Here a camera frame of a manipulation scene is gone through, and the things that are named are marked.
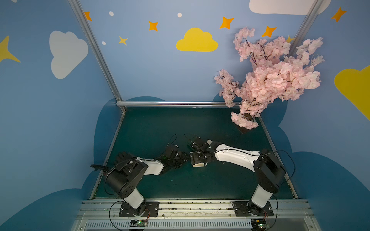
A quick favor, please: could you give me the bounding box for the right green circuit board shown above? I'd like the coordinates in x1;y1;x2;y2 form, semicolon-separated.
251;219;268;231

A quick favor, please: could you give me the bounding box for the right aluminium frame post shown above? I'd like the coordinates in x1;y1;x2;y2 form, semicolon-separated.
288;0;324;56

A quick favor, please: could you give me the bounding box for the white flower gift box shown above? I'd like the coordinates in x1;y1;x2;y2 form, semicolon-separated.
189;152;207;167

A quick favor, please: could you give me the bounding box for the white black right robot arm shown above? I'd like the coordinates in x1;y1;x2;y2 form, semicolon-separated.
189;137;286;209

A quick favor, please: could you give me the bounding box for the green circuit board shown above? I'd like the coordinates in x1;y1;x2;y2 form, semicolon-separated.
251;219;268;231
130;220;148;228

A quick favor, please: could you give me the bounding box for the black glove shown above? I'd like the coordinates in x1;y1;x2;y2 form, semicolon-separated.
115;152;137;165

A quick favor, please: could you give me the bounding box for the left aluminium frame post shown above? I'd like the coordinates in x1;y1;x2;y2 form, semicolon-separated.
68;0;122;101

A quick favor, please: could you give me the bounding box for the front aluminium rail track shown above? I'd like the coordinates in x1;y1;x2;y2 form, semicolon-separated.
72;199;321;231

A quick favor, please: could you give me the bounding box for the aluminium frame post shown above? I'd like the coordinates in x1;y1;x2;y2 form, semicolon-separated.
288;0;324;56
68;0;122;101

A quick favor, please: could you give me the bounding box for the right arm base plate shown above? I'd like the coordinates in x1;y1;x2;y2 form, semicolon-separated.
232;201;274;217

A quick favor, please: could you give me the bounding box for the left green circuit board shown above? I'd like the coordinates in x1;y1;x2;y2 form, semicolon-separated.
130;220;148;228

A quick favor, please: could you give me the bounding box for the brown tree base plate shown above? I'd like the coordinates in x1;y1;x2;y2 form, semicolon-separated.
237;113;255;134

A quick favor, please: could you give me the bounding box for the pink cherry blossom tree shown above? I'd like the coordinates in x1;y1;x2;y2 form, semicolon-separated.
214;28;324;130

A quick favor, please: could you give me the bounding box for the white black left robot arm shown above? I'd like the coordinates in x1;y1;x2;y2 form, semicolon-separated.
106;144;189;209

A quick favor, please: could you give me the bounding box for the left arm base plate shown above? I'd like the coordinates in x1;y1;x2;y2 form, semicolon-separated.
119;200;159;218

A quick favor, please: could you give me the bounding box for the black red handled tool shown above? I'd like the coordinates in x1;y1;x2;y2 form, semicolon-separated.
90;164;110;174

